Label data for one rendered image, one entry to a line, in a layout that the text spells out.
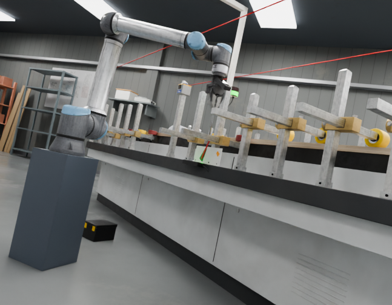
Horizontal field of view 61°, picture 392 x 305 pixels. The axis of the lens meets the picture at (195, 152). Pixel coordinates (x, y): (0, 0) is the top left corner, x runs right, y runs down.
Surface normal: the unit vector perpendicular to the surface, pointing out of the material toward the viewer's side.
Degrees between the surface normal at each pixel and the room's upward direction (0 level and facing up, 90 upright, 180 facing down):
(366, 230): 90
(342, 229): 90
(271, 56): 90
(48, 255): 90
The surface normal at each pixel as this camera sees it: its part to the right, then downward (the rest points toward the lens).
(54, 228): 0.91, 0.17
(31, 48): -0.38, -0.11
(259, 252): -0.82, -0.19
